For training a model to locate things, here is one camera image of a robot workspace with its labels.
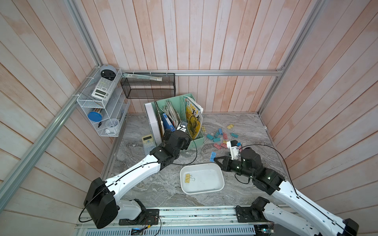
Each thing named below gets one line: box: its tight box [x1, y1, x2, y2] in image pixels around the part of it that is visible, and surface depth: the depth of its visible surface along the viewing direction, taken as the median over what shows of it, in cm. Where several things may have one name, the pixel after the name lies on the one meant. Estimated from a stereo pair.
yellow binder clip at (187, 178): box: [184, 173, 196, 183], surface depth 87 cm
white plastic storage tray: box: [179, 163, 225, 195], surface depth 87 cm
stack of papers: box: [158, 100, 182, 130], surface depth 92 cm
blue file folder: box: [161, 113, 176, 132], surface depth 88 cm
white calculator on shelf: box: [91, 77, 116, 101], surface depth 79 cm
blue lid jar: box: [87, 111, 103, 122], surface depth 79 cm
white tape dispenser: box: [105, 118, 120, 135], surface depth 93 cm
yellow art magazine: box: [184, 95, 204, 140], surface depth 95 cm
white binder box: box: [144, 102, 163, 147], surface depth 86 cm
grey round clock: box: [99, 64, 117, 81], surface depth 83 cm
